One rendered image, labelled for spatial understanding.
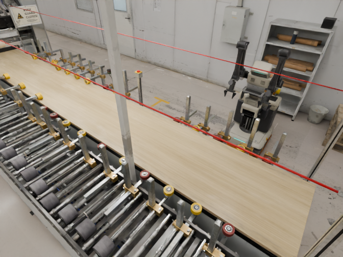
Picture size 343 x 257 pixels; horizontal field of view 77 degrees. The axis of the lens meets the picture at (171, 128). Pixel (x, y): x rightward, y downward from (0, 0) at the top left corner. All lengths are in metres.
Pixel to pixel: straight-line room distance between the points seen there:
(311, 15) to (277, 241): 3.60
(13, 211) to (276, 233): 2.71
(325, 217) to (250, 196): 1.53
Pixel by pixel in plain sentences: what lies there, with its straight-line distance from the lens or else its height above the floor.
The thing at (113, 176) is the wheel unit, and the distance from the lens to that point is 1.89.
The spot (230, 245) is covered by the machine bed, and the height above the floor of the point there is 0.63.
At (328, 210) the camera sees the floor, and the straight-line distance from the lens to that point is 3.28.
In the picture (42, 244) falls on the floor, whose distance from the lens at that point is 2.79.
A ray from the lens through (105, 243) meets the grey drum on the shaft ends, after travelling 1.61.
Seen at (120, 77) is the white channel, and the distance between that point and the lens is 1.35.
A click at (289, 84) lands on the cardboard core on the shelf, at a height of 0.59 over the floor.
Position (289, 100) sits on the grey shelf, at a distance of 4.86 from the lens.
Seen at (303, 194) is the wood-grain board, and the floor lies 0.90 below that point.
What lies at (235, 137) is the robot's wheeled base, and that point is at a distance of 3.29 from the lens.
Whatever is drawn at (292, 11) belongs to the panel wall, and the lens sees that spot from 4.49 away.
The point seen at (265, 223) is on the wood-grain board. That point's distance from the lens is 1.70.
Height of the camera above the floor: 2.28
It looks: 38 degrees down
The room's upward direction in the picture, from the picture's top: 1 degrees clockwise
